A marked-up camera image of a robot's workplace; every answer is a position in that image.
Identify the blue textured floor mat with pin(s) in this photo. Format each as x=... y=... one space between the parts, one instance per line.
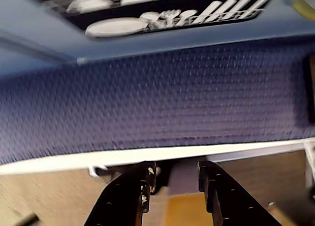
x=147 y=100

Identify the blue toy kitchen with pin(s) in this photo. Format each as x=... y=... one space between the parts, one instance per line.
x=37 y=19

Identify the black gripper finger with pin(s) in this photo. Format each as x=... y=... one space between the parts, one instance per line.
x=226 y=199
x=128 y=191

